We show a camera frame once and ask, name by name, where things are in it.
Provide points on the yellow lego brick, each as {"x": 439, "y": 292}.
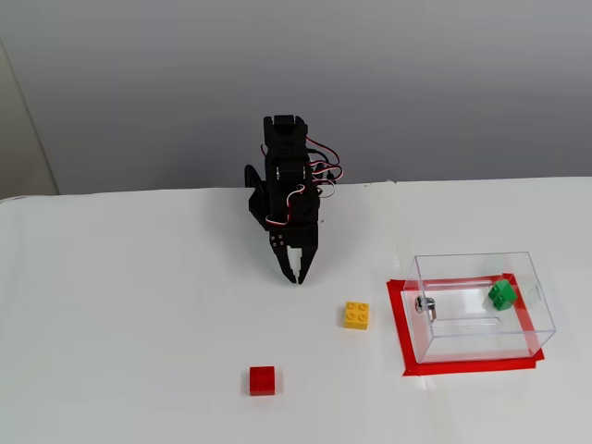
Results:
{"x": 356, "y": 315}

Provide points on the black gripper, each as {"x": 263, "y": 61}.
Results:
{"x": 296, "y": 241}

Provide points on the silver cam lock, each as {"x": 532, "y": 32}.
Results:
{"x": 424, "y": 305}

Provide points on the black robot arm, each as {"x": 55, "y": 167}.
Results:
{"x": 284, "y": 139}

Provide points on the green lego brick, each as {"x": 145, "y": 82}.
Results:
{"x": 501, "y": 296}

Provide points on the red lego brick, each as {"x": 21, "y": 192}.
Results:
{"x": 262, "y": 381}

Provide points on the transparent plastic box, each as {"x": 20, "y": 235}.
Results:
{"x": 462, "y": 337}

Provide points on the beige board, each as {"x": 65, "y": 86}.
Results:
{"x": 25, "y": 139}

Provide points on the red tape frame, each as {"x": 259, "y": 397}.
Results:
{"x": 462, "y": 367}

